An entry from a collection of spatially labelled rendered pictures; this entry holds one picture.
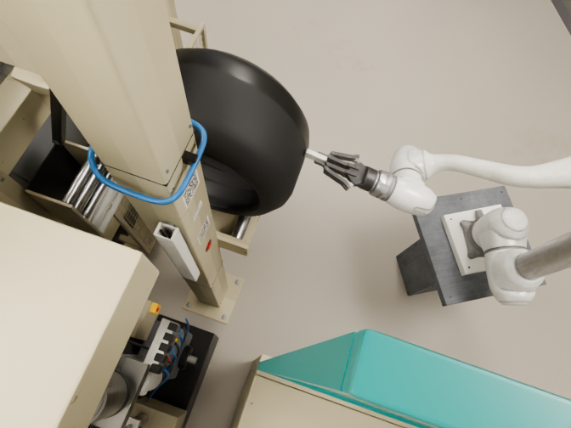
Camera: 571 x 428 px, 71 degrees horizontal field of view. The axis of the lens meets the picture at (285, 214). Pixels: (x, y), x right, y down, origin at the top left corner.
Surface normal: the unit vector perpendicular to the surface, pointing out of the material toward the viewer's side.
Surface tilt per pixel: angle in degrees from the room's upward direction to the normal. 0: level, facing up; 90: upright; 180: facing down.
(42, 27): 90
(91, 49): 90
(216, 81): 3
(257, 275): 0
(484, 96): 0
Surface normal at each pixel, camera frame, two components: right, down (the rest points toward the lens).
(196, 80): -0.04, -0.40
